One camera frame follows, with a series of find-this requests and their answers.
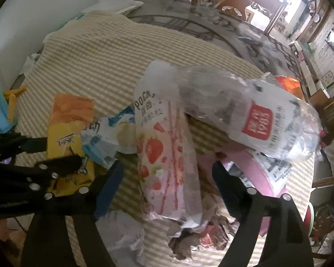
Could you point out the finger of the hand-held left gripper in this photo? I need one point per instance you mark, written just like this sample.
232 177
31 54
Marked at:
58 167
19 144

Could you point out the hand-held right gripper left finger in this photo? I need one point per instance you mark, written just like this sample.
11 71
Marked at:
111 192

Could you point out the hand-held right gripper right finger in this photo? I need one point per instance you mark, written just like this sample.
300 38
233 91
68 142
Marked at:
224 185

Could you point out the yellow orange snack packet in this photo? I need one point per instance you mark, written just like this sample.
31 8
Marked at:
64 128

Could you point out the printed paper wrapper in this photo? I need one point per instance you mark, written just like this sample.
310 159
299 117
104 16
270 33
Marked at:
211 233

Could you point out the pink strawberry snack packet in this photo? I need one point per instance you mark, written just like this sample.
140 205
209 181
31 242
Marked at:
161 155

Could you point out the clear plastic bottle red label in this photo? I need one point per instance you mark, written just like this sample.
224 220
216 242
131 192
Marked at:
253 122

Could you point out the light blue plastic item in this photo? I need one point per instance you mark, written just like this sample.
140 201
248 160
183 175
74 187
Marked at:
0 114

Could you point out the white plastic wrapper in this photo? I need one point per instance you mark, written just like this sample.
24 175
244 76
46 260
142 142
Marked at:
122 233

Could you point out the yellow plastic clip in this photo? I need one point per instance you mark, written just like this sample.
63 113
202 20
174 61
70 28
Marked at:
12 100

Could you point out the printed white paper sheet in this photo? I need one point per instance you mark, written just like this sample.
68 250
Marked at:
275 172

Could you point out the blue white snack wrapper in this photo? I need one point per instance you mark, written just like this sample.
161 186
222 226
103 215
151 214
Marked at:
122 129

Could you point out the white plastic bag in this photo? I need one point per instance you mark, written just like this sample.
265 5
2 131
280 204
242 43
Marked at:
30 64

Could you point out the white television cabinet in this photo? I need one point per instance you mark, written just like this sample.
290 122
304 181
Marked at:
309 69

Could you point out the small standing picture frame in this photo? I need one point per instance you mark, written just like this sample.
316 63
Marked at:
329 79

